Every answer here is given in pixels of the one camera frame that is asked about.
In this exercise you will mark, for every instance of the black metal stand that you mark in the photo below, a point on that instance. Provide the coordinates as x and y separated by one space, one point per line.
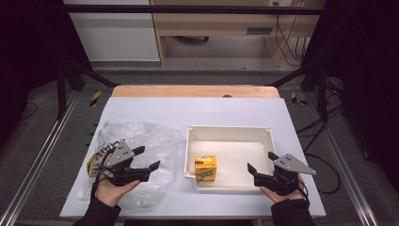
321 91
61 91

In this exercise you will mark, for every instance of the white plastic tray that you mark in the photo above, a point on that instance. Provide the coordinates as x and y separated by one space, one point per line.
238 147

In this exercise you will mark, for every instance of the person's dark clothing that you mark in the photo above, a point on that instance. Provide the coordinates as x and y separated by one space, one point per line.
188 223

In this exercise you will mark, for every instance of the yellow juice box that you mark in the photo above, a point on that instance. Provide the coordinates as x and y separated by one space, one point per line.
205 171

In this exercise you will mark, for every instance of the yellow and black tape piece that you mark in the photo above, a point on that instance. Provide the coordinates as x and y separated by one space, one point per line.
295 98
95 98

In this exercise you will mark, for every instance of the aluminium rail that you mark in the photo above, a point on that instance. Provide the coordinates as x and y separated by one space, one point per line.
53 135
342 163

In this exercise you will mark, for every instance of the black horizontal frame bar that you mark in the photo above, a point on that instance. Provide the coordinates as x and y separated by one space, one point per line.
188 9

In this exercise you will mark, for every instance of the person's left hand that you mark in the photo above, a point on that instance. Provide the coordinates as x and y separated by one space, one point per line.
109 191

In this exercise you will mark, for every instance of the person's right hand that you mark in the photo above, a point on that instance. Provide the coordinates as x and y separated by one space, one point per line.
288 198

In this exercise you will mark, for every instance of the white table board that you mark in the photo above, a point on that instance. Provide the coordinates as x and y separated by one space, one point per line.
200 111

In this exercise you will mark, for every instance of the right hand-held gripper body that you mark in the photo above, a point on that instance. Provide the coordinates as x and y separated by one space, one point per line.
282 182

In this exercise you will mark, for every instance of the wooden table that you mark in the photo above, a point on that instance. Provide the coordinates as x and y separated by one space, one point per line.
188 91

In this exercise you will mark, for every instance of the wooden desk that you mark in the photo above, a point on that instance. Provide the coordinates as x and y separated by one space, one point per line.
216 23

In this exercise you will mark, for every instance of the white cabinet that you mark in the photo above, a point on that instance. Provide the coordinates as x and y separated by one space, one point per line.
116 37

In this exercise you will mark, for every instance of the clear printed plastic bag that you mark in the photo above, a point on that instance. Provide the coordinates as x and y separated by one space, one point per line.
156 141

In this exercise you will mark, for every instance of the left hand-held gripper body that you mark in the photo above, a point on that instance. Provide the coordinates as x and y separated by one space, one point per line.
122 169

